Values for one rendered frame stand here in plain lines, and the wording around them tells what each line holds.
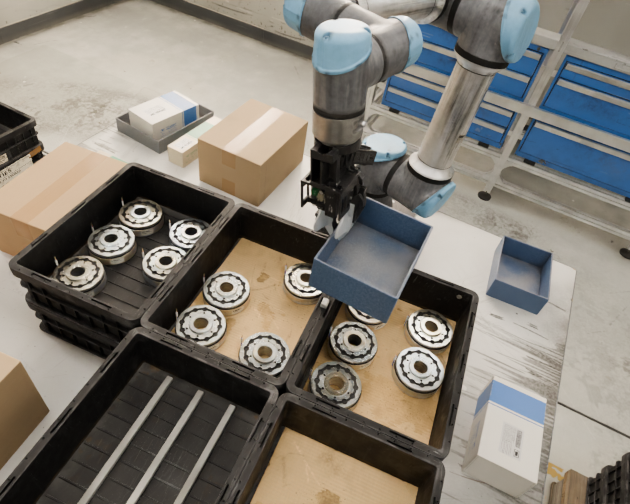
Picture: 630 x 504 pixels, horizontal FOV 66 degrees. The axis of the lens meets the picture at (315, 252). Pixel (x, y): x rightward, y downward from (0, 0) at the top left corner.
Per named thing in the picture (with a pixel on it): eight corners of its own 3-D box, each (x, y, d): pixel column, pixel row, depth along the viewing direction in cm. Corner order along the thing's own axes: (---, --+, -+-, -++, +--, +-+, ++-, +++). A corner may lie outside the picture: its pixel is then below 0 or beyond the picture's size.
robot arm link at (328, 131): (327, 92, 72) (377, 104, 69) (326, 120, 75) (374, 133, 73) (302, 112, 67) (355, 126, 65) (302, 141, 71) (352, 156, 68)
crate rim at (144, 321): (237, 208, 118) (238, 200, 116) (351, 251, 113) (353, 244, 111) (137, 330, 91) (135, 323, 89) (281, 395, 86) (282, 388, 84)
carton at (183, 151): (214, 130, 174) (214, 115, 170) (228, 136, 173) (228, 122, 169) (168, 161, 159) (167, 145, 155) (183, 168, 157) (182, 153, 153)
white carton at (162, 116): (176, 112, 178) (175, 90, 172) (199, 126, 174) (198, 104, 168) (131, 132, 166) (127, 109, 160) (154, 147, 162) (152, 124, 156)
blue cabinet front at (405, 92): (381, 103, 283) (408, 2, 242) (500, 148, 267) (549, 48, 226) (379, 104, 281) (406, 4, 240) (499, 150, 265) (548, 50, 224)
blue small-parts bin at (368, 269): (352, 219, 97) (360, 193, 92) (421, 251, 94) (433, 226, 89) (307, 284, 84) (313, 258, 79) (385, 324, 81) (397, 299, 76)
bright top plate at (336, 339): (340, 315, 106) (340, 314, 106) (383, 334, 104) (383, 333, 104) (322, 350, 99) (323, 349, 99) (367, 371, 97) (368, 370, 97)
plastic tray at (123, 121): (173, 102, 183) (172, 90, 180) (214, 123, 178) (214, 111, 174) (117, 130, 167) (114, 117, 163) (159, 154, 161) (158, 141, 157)
